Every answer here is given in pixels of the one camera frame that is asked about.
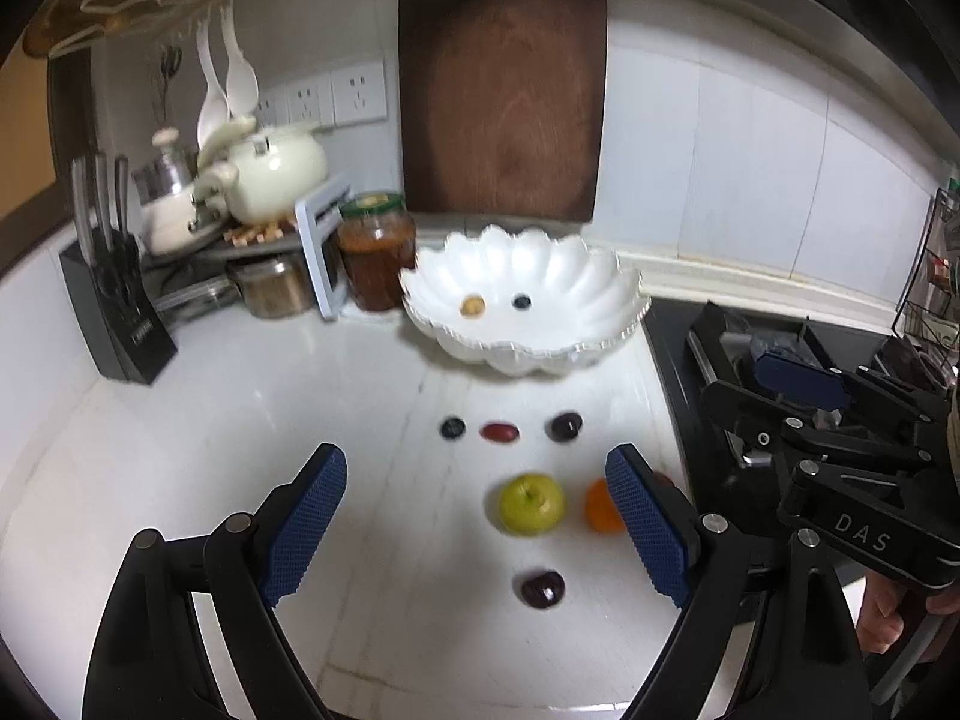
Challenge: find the black gas stove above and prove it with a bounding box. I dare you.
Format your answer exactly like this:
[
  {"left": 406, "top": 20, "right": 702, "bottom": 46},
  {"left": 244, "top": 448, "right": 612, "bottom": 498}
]
[{"left": 643, "top": 298, "right": 960, "bottom": 587}]

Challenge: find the white ceramic teapot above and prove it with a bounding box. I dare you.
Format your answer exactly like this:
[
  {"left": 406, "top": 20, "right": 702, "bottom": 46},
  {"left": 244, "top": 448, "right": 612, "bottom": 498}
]
[{"left": 196, "top": 120, "right": 331, "bottom": 226}]

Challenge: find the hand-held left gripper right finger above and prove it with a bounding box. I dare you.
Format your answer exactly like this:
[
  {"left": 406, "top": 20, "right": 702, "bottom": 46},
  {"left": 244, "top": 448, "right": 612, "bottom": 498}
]
[{"left": 606, "top": 444, "right": 878, "bottom": 720}]

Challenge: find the steel-handled knife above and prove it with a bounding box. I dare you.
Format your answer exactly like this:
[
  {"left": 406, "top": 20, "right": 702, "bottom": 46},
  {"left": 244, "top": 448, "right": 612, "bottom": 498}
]
[
  {"left": 112, "top": 157, "right": 133, "bottom": 241},
  {"left": 91, "top": 154, "right": 113, "bottom": 245}
]

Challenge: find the steel lidded pot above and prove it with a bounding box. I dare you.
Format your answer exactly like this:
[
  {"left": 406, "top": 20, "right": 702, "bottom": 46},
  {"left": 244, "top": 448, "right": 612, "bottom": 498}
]
[{"left": 133, "top": 127, "right": 226, "bottom": 256}]

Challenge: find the green apple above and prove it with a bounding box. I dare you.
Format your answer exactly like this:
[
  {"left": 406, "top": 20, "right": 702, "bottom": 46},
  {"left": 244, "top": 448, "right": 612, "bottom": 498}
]
[{"left": 499, "top": 472, "right": 567, "bottom": 538}]

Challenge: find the black knife block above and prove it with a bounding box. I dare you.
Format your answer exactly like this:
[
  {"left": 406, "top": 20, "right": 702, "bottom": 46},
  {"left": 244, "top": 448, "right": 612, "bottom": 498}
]
[{"left": 58, "top": 232, "right": 179, "bottom": 385}]

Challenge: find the white plastic spoon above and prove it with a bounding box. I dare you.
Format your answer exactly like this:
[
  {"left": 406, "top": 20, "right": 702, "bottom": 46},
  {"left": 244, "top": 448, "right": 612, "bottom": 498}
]
[
  {"left": 196, "top": 19, "right": 230, "bottom": 151},
  {"left": 221, "top": 7, "right": 260, "bottom": 121}
]

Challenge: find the black wire rack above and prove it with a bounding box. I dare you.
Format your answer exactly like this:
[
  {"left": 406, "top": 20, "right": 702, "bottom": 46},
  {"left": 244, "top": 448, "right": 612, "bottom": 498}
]
[{"left": 892, "top": 186, "right": 960, "bottom": 355}]

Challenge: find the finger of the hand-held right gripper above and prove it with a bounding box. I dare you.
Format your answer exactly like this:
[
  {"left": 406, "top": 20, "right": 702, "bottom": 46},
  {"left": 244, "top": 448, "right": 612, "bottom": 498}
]
[
  {"left": 754, "top": 349, "right": 953, "bottom": 430},
  {"left": 699, "top": 381, "right": 936, "bottom": 482}
]

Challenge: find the white shell-shaped bowl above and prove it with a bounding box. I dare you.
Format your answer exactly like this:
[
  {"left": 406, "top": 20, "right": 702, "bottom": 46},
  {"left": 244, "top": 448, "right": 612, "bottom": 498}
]
[{"left": 399, "top": 226, "right": 652, "bottom": 377}]

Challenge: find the orange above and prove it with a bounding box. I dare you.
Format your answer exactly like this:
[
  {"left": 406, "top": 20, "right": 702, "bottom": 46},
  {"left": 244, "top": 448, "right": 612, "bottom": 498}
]
[{"left": 583, "top": 477, "right": 627, "bottom": 535}]

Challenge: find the person's right hand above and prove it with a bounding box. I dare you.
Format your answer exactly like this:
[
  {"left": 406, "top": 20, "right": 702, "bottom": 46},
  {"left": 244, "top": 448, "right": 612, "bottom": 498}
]
[{"left": 857, "top": 579, "right": 908, "bottom": 655}]

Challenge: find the steel canister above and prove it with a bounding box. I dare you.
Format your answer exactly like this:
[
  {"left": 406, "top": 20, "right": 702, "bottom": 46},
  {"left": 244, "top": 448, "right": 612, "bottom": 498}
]
[{"left": 229, "top": 255, "right": 316, "bottom": 320}]

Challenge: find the glass jar with green lid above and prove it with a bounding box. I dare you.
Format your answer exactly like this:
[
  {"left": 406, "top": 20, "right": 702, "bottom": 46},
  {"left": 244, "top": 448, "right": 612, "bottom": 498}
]
[{"left": 336, "top": 193, "right": 418, "bottom": 313}]

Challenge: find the wooden trivet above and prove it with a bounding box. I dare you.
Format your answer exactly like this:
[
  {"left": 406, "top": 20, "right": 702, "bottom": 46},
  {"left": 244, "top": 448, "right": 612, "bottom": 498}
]
[{"left": 223, "top": 219, "right": 295, "bottom": 247}]

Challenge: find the brown wooden cutting board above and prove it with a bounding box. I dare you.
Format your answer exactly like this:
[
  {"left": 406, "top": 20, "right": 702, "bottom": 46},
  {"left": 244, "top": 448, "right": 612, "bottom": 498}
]
[{"left": 397, "top": 0, "right": 608, "bottom": 224}]

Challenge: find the white-framed countertop shelf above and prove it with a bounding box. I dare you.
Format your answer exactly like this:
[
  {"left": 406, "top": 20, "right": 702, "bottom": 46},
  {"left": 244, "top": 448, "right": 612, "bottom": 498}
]
[{"left": 142, "top": 174, "right": 355, "bottom": 322}]

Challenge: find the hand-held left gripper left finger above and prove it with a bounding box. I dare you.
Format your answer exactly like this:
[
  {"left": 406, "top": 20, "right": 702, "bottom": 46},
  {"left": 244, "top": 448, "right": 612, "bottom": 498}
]
[{"left": 81, "top": 444, "right": 350, "bottom": 720}]

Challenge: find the brown wooden door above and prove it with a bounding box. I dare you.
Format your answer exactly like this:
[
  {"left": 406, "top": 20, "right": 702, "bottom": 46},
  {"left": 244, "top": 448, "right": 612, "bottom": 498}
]
[{"left": 0, "top": 60, "right": 98, "bottom": 271}]

